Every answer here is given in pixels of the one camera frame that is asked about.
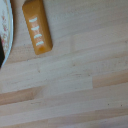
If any orange bread piece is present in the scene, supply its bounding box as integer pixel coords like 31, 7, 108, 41
21, 0, 54, 56

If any white floral rimmed plate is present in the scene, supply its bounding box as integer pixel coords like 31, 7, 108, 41
0, 0, 15, 69

